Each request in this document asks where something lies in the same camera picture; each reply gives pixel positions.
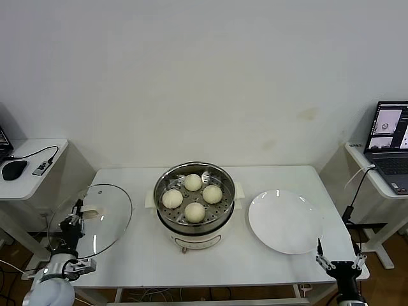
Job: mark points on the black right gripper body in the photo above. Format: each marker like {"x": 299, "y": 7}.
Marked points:
{"x": 344, "y": 270}

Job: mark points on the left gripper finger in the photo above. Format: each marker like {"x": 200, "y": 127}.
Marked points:
{"x": 77, "y": 212}
{"x": 83, "y": 226}

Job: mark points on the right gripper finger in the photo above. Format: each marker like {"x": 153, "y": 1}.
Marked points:
{"x": 319, "y": 248}
{"x": 360, "y": 262}

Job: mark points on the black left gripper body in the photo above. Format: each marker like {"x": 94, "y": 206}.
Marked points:
{"x": 71, "y": 234}

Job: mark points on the round glass pot lid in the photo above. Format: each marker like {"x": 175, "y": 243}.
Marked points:
{"x": 108, "y": 207}

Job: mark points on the white steamed baozi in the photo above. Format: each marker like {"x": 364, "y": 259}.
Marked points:
{"x": 172, "y": 198}
{"x": 194, "y": 213}
{"x": 192, "y": 182}
{"x": 212, "y": 194}

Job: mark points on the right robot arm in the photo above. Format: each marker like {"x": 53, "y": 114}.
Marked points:
{"x": 347, "y": 291}

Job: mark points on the perforated steel steamer basket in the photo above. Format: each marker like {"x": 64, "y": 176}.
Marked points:
{"x": 177, "y": 214}

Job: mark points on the black flat bar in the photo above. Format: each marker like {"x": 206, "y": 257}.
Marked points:
{"x": 366, "y": 226}

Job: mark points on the round white plate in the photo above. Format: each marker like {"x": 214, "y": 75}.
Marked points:
{"x": 280, "y": 223}

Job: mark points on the white side table with mouse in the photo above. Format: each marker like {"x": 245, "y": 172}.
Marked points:
{"x": 32, "y": 185}

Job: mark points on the grey usb hub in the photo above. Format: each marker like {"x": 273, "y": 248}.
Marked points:
{"x": 41, "y": 168}

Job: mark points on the black computer mouse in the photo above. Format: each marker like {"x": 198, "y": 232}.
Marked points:
{"x": 14, "y": 169}

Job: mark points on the white side table with label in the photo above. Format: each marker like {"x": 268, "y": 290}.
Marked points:
{"x": 358, "y": 159}

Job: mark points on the grey laptop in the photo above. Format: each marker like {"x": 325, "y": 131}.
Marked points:
{"x": 389, "y": 165}

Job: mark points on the cream electric cooking pot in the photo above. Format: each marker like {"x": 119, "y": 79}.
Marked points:
{"x": 194, "y": 240}

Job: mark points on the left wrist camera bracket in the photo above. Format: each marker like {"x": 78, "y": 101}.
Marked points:
{"x": 83, "y": 266}

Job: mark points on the white table leg frame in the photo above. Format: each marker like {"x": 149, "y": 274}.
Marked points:
{"x": 207, "y": 302}

